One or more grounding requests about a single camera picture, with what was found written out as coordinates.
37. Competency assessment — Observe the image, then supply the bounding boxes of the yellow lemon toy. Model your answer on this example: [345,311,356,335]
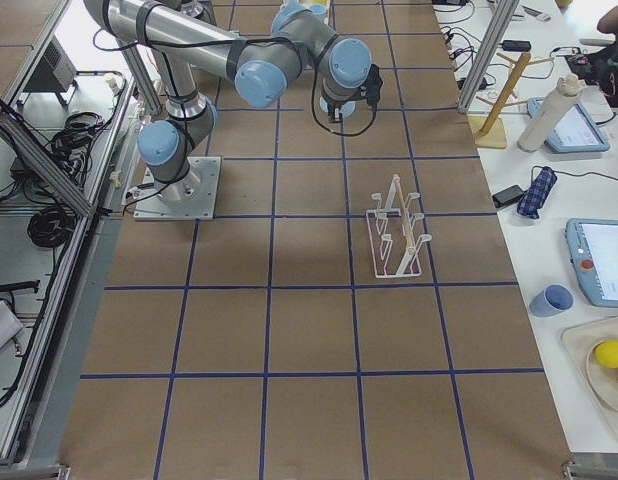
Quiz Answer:
[593,340,618,369]

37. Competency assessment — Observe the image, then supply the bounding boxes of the beige plate tray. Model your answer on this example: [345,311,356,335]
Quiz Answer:
[561,317,618,440]

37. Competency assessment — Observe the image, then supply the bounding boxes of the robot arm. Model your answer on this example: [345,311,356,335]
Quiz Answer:
[85,1,382,220]

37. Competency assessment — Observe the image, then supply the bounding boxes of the teach pendant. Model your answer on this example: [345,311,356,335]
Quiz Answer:
[565,218,618,308]
[544,103,610,154]

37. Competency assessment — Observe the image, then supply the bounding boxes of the blue plaid folded umbrella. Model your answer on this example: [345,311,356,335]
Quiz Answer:
[517,167,557,220]

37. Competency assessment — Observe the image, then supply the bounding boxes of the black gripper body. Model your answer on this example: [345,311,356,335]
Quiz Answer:
[326,98,357,123]

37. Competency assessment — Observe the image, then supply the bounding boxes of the black cable bundle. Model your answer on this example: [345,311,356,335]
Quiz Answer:
[27,205,75,249]

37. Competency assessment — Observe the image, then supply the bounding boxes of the blue grey mug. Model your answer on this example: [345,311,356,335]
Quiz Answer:
[529,284,573,318]

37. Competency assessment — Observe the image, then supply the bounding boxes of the white wire cup rack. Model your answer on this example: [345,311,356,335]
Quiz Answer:
[365,174,432,279]

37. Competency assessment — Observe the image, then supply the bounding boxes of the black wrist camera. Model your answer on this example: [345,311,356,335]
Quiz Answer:
[363,63,383,110]

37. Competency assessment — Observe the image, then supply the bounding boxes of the near teach pendant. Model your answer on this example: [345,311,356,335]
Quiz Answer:
[565,218,618,308]

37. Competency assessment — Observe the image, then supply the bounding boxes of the aluminium frame post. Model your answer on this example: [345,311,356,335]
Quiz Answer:
[457,0,519,113]

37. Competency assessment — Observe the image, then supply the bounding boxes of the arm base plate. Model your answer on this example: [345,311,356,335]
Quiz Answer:
[133,156,221,221]

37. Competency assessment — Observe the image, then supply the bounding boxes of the far teach pendant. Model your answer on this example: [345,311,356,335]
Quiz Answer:
[544,103,610,154]

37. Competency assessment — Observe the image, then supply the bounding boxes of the wooden mug tree stand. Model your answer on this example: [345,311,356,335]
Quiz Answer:
[468,52,552,149]

